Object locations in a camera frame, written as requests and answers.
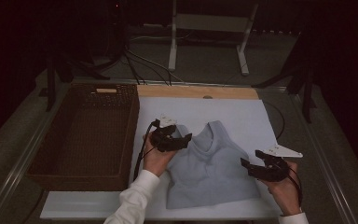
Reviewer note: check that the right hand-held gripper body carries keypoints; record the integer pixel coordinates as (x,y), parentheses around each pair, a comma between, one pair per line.
(275,171)

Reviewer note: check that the light blue sleeveless top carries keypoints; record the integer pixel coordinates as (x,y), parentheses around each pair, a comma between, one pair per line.
(211,174)

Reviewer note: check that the brown wicker basket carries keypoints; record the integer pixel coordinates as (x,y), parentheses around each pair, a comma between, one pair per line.
(84,140)

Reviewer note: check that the aluminium frame rail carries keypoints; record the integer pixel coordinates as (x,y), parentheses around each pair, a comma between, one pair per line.
(18,169)
(329,174)
(230,84)

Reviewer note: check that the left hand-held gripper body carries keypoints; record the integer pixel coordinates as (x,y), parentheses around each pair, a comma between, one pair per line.
(164,141)

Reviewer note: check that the person's right hand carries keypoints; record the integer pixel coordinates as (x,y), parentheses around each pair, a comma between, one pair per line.
(287,193)

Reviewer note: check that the person's left hand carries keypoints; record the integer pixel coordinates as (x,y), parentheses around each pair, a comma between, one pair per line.
(155,160)

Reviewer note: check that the power strip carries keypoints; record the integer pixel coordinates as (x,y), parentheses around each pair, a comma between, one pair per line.
(276,31)

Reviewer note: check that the white metal stand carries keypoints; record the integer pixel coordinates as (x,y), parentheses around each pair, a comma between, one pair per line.
(211,22)

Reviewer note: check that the black tripod stand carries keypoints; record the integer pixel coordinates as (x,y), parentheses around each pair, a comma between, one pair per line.
(51,84)
(306,90)

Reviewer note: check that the white table mat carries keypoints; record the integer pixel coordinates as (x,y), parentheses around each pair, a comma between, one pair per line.
(230,109)

